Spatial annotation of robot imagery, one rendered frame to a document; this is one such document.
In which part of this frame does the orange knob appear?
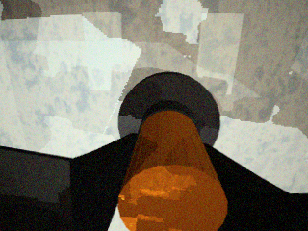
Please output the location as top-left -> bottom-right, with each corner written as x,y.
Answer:
117,111 -> 228,231

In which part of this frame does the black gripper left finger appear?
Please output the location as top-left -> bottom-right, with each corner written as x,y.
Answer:
0,133 -> 139,231

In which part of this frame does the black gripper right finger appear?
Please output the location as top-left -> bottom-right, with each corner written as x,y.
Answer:
203,143 -> 308,231

